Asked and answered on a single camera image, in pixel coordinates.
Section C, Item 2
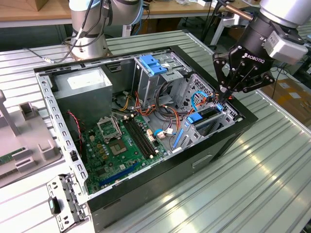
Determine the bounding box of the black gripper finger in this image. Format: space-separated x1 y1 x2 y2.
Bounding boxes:
212 52 238 102
226 62 277 102

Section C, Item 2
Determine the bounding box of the blue data wire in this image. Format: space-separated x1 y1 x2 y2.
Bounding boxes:
190 91 210 114

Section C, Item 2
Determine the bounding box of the hard disk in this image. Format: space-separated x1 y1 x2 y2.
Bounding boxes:
171 103 225 151

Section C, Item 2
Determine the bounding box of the orange power wire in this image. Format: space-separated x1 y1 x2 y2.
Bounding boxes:
159 90 234 132

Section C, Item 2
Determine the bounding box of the metal disk bay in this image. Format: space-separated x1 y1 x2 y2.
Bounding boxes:
170 74 243 153

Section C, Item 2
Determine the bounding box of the large cardboard box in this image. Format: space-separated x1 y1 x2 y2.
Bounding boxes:
261 77 311 124

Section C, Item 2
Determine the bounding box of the black tripod stand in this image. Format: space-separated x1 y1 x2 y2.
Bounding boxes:
201 0 225 49

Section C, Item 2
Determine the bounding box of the metal slat shelf table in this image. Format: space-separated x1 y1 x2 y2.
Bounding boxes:
295 23 311 53

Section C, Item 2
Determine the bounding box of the blue plastic drive latch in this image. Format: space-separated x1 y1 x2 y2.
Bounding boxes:
139 55 168 76

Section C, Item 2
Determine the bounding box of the metal optical drive cage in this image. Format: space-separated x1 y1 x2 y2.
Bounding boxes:
132 52 192 110

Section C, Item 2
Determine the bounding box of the wooden desk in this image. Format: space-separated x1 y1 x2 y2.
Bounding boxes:
0 0 262 29

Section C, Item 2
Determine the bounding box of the black RAM slot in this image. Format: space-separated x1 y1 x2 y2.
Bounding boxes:
122 116 153 160
128 114 158 157

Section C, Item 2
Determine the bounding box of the metal socket cover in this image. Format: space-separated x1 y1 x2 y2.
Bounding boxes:
96 116 122 142

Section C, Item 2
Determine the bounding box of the CPU socket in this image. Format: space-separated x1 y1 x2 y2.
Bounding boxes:
108 138 129 156

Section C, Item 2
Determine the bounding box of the grey power supply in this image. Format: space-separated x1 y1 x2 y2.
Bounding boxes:
52 67 114 124

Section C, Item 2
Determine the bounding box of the black PC case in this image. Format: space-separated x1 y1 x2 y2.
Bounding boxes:
33 45 259 233

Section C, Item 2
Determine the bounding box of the green motherboard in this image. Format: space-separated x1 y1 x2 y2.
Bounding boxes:
80 114 168 195

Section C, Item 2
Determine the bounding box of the blue expansion slot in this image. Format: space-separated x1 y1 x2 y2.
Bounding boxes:
98 162 139 188

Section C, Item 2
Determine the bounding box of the small brown box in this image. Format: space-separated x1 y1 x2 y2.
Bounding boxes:
35 0 49 12

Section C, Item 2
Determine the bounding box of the grey parts rack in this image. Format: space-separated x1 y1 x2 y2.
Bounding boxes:
0 89 66 189

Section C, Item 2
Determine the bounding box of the black latch with blue tab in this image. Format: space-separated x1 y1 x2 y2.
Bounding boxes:
48 197 61 215

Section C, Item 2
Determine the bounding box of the green RAM stick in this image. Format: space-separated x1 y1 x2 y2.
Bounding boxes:
0 147 27 166

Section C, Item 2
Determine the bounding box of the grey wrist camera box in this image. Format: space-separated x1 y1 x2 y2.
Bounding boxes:
263 30 309 65

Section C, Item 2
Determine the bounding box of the black cable with copper plug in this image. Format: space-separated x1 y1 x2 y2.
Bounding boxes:
216 0 255 22

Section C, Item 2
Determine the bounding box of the black wire loop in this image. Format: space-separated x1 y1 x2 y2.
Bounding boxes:
155 81 177 116

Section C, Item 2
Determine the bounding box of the orange yellow wire bundle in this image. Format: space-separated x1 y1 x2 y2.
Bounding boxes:
113 90 157 120

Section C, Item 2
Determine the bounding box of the thin black cable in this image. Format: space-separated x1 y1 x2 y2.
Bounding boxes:
62 0 114 48

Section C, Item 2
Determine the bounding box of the red black fan wire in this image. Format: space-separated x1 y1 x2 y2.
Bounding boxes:
67 110 85 146

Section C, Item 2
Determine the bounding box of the black cable with metal connector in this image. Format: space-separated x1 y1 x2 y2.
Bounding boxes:
23 0 95 64

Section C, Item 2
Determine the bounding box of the metal slot cover bracket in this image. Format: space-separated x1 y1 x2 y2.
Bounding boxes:
46 173 92 231

